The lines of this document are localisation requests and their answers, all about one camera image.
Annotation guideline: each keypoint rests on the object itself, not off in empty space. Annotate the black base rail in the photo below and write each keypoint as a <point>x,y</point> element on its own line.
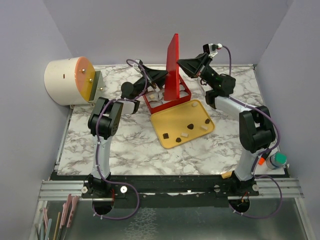
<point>166,182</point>

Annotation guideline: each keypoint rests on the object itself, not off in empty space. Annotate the grey green drawer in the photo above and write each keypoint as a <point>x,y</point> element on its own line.
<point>97,87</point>

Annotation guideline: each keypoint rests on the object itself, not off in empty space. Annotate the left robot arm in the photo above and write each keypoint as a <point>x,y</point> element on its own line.
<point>105,117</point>

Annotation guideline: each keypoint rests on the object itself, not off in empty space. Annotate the pink tool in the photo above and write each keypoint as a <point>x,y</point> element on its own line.
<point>68,211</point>

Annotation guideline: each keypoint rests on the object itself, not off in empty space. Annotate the clear and metal tongs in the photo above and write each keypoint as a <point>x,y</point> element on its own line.
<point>201,87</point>

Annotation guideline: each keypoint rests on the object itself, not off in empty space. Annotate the white cylindrical container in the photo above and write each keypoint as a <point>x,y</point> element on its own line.
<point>70,81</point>

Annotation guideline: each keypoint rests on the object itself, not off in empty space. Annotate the orange highlighter pen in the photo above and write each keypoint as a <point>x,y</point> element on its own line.
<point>262,159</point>

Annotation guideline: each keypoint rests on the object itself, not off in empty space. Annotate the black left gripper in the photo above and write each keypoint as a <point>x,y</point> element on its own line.
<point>156,76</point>

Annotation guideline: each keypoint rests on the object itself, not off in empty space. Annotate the green lid jar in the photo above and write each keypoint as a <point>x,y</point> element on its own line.
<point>276,161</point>

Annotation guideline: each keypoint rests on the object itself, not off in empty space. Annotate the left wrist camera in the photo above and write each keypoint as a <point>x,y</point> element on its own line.
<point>137,64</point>

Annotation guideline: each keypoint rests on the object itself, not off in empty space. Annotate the yellow plastic tray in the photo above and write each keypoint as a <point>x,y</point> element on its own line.
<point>175,120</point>

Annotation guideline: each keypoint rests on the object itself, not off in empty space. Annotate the red chocolate box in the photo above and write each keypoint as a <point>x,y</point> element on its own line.
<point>160,105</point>

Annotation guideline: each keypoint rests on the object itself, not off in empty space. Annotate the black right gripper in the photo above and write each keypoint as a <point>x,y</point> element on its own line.
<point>193,66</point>

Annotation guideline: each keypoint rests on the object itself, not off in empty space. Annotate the red box lid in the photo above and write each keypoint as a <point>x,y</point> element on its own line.
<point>171,90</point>

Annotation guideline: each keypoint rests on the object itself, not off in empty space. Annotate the aluminium frame rail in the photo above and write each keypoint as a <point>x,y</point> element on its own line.
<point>265,188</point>

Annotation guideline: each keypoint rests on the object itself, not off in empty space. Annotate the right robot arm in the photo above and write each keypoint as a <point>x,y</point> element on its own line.
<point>256,130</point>

